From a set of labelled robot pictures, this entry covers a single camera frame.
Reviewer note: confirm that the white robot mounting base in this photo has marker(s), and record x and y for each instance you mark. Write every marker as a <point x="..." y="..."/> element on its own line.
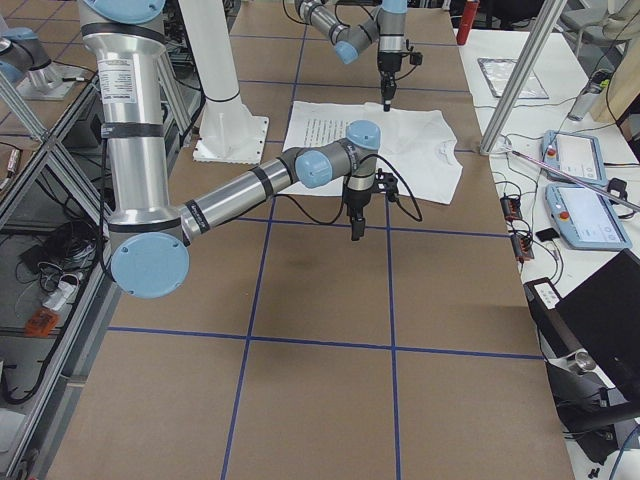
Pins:
<point x="228" y="131"/>

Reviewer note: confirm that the lower teach pendant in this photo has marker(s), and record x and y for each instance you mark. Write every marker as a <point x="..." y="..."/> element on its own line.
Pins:
<point x="584" y="219"/>

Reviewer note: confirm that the teach pendant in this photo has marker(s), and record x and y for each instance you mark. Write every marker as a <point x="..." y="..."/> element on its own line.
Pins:
<point x="575" y="154"/>
<point x="584" y="219"/>

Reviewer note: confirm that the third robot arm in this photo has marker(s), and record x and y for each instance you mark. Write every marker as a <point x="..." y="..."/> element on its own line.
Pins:
<point x="22" y="53"/>

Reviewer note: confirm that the aluminium frame post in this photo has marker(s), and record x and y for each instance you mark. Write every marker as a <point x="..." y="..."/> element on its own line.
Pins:
<point x="537" y="38"/>

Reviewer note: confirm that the red bottle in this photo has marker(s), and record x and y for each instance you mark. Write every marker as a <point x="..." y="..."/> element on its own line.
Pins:
<point x="467" y="21"/>

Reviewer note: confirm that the grey water bottle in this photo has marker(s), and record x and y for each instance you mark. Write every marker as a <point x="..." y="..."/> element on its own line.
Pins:
<point x="585" y="101"/>

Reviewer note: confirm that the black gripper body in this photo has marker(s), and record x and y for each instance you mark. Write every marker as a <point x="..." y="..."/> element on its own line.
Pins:
<point x="388" y="63"/>
<point x="356" y="203"/>

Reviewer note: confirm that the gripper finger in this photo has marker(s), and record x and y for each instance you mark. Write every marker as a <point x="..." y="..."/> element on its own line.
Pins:
<point x="360" y="227"/>
<point x="391" y="91"/>
<point x="354" y="229"/>
<point x="384" y="96"/>

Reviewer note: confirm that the white long-sleeve printed shirt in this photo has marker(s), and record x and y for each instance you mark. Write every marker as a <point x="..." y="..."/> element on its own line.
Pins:
<point x="419" y="144"/>

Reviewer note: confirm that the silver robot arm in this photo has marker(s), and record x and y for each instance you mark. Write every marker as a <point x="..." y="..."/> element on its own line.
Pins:
<point x="355" y="25"/>
<point x="149" y="236"/>

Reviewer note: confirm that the orange device on floor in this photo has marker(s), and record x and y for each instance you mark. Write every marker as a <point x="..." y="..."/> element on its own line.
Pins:
<point x="41" y="323"/>

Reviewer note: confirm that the black laptop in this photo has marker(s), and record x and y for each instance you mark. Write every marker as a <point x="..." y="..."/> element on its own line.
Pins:
<point x="601" y="315"/>

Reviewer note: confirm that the upper teach pendant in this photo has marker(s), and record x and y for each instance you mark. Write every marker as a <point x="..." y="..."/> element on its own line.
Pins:
<point x="575" y="154"/>

